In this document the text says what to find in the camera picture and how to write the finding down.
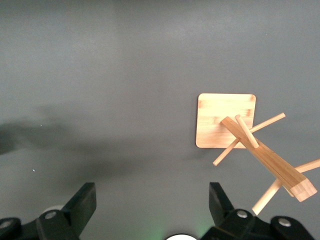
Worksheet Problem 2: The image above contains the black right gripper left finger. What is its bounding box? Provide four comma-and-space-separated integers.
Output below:
0, 182, 97, 240

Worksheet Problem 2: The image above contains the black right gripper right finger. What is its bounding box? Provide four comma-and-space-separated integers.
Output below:
199, 181, 316, 240

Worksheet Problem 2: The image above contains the wooden cup rack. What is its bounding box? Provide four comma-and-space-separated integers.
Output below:
194, 93, 320, 216

